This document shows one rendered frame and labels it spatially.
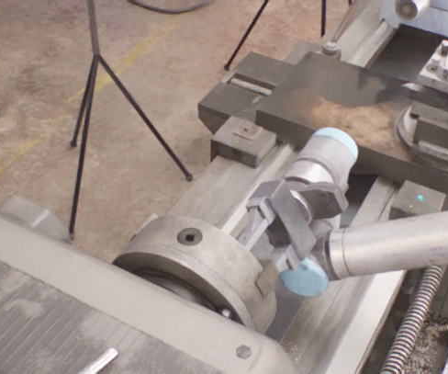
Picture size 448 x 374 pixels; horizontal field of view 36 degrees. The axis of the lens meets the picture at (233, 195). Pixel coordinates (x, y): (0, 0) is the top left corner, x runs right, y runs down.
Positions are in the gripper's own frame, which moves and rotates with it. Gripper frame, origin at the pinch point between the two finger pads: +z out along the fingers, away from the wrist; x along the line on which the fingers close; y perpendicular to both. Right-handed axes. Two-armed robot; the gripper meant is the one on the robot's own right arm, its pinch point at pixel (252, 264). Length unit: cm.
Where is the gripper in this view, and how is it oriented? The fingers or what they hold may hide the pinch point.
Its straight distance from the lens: 105.9
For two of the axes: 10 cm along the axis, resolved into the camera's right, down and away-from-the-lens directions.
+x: -4.5, -8.0, -4.0
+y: -7.6, 1.0, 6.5
